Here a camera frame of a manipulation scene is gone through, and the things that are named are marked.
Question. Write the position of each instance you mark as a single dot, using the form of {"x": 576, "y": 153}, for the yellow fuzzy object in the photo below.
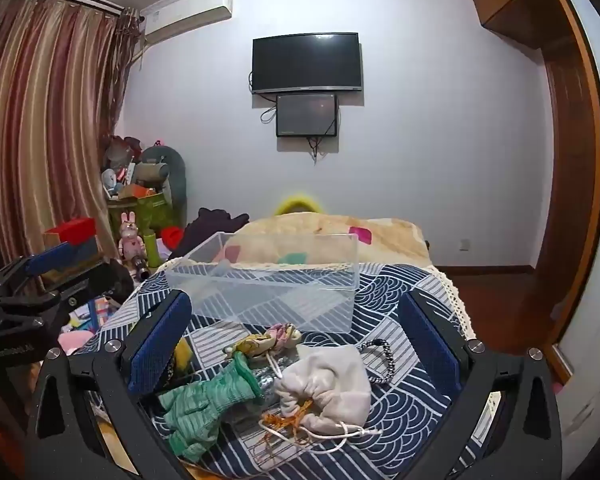
{"x": 300, "y": 205}

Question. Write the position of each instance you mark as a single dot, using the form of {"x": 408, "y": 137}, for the pink rabbit toy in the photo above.
{"x": 131, "y": 240}

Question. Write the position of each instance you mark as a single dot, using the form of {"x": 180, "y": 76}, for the striped brown curtain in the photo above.
{"x": 45, "y": 135}

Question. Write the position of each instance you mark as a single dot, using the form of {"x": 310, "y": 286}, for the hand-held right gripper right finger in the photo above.
{"x": 430, "y": 347}

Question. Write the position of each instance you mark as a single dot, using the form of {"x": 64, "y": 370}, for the clear plastic box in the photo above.
{"x": 280, "y": 292}

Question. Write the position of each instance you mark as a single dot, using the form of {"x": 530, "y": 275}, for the clear plastic bag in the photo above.
{"x": 265, "y": 385}

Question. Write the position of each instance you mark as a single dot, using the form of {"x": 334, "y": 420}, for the white wall socket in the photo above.
{"x": 464, "y": 245}

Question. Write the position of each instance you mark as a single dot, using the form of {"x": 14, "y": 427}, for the red box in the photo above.
{"x": 75, "y": 230}

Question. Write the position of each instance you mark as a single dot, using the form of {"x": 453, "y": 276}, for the small black monitor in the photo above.
{"x": 306, "y": 115}

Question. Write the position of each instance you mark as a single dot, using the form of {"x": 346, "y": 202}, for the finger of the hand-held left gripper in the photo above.
{"x": 111, "y": 282}
{"x": 60, "y": 255}

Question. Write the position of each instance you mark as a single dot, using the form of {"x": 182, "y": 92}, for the pile of toys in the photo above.
{"x": 122, "y": 170}

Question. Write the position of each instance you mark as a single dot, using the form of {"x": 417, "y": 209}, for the pile of colourful clutter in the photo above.
{"x": 87, "y": 325}

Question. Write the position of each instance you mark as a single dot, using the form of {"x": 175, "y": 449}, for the small doll figure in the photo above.
{"x": 260, "y": 344}

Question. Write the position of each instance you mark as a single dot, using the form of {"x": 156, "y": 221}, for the blue patterned cloth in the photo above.
{"x": 395, "y": 412}

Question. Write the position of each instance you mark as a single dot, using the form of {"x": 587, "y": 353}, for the white door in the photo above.
{"x": 592, "y": 370}

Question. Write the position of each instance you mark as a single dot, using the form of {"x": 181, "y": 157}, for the black wall television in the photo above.
{"x": 307, "y": 62}

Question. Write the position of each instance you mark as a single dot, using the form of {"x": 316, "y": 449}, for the grey green plush toy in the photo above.
{"x": 177, "y": 175}

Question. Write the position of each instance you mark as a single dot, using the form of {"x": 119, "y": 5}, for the red cloth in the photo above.
{"x": 171, "y": 237}

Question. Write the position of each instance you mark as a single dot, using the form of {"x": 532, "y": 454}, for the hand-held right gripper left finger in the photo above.
{"x": 155, "y": 347}

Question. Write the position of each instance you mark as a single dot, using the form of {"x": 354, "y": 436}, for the yellow cloth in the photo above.
{"x": 182, "y": 355}

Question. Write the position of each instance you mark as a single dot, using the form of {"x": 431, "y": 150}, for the beige patchwork blanket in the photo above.
{"x": 395, "y": 246}

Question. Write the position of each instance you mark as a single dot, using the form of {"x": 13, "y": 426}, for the green cardboard box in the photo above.
{"x": 150, "y": 210}

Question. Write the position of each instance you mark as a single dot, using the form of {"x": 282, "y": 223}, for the green cylinder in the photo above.
{"x": 152, "y": 247}

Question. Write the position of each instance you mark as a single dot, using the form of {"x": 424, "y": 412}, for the black cloth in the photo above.
{"x": 205, "y": 230}

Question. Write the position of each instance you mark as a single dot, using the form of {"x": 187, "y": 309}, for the white air conditioner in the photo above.
{"x": 190, "y": 15}

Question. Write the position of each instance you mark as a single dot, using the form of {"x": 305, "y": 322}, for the green knitted glove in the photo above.
{"x": 200, "y": 400}

